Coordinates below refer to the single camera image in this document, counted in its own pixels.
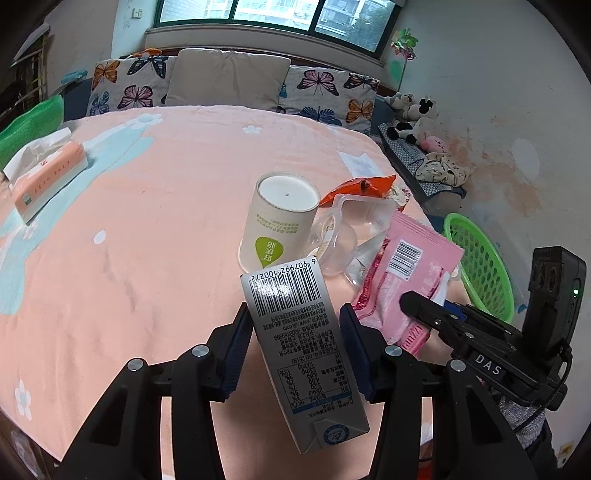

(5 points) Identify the metal rack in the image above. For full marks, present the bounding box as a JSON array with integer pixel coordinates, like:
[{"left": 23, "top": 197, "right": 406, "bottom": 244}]
[{"left": 11, "top": 23, "right": 51, "bottom": 100}]

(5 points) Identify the black white cow plush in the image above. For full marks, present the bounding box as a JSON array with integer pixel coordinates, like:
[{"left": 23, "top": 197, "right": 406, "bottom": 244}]
[{"left": 387, "top": 96, "right": 438, "bottom": 143}]

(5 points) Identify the green plastic basket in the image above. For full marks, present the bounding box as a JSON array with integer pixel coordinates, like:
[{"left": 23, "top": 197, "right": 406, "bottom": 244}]
[{"left": 443, "top": 213, "right": 515, "bottom": 324}]

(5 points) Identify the white milk carton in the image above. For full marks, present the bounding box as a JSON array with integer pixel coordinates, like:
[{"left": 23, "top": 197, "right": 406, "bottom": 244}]
[{"left": 240, "top": 257, "right": 371, "bottom": 455}]

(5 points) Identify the cream paper cup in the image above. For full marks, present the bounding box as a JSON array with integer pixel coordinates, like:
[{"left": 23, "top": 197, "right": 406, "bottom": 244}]
[{"left": 238, "top": 172, "right": 321, "bottom": 273}]

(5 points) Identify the orange snack wrapper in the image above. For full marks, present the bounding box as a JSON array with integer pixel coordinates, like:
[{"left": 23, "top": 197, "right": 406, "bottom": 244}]
[{"left": 320, "top": 174, "right": 397, "bottom": 208}]

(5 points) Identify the large butterfly print pillow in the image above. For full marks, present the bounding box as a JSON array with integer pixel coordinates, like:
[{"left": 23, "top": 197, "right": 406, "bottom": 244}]
[{"left": 277, "top": 65, "right": 382, "bottom": 136}]

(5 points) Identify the beige pillow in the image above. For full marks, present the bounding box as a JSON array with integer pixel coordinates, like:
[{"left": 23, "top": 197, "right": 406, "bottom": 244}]
[{"left": 165, "top": 47, "right": 293, "bottom": 113}]

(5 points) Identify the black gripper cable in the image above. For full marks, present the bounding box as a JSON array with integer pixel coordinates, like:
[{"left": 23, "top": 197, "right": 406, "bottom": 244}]
[{"left": 515, "top": 348, "right": 574, "bottom": 435}]

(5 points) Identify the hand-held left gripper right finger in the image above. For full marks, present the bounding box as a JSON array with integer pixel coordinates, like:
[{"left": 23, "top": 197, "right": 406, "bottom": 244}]
[{"left": 338, "top": 303, "right": 537, "bottom": 480}]

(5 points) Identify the pink plush toy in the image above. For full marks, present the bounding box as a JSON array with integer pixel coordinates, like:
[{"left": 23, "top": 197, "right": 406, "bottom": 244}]
[{"left": 418, "top": 134, "right": 448, "bottom": 153}]

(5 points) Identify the small butterfly print pillow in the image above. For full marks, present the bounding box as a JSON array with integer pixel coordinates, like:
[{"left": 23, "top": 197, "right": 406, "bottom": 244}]
[{"left": 87, "top": 54, "right": 178, "bottom": 121}]

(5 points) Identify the green framed window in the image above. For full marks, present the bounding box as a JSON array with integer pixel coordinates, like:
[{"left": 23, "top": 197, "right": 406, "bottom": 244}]
[{"left": 154, "top": 0, "right": 407, "bottom": 61}]

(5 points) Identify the pink printed blanket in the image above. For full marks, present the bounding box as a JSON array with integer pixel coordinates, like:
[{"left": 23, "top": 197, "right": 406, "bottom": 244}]
[{"left": 0, "top": 105, "right": 444, "bottom": 462}]

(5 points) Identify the pink snack packet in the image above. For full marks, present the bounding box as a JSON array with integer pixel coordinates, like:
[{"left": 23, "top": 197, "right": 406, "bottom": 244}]
[{"left": 352, "top": 211, "right": 464, "bottom": 356}]

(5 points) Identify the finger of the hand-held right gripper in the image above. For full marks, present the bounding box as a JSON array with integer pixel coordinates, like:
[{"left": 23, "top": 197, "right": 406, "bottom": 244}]
[
  {"left": 443, "top": 299, "right": 468, "bottom": 324},
  {"left": 399, "top": 291, "right": 456, "bottom": 345}
]

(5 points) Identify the colourful pinwheel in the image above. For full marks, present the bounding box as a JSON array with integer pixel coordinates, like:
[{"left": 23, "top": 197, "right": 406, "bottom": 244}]
[{"left": 390, "top": 28, "right": 421, "bottom": 90}]

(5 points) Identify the white red wrapper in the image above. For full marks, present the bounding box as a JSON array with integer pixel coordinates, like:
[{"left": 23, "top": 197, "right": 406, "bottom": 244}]
[{"left": 388, "top": 184, "right": 413, "bottom": 214}]

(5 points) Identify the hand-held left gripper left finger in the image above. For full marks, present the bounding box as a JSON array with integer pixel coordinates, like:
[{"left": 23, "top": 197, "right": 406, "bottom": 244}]
[{"left": 55, "top": 302, "right": 254, "bottom": 480}]

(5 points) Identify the beige spotted plush toy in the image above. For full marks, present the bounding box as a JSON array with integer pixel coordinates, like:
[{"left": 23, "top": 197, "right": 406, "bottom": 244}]
[{"left": 416, "top": 151, "right": 476, "bottom": 188}]

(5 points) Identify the green mesh cloth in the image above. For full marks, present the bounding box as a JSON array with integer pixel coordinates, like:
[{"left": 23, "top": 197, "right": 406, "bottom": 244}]
[{"left": 0, "top": 95, "right": 64, "bottom": 160}]

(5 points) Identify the orange tissue pack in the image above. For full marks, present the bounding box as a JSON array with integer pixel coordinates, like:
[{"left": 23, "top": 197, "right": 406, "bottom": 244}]
[{"left": 2, "top": 128, "right": 89, "bottom": 226}]

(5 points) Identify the person's right forearm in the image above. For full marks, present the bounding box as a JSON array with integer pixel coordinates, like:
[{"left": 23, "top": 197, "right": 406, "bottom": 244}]
[{"left": 480, "top": 378, "right": 561, "bottom": 476}]

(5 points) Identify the blue sofa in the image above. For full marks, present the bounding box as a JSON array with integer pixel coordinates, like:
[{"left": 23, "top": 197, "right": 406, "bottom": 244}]
[{"left": 62, "top": 76, "right": 95, "bottom": 121}]

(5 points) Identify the small grey white plush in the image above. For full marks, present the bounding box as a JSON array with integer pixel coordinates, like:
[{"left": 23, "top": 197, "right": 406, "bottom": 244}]
[{"left": 384, "top": 92, "right": 415, "bottom": 121}]

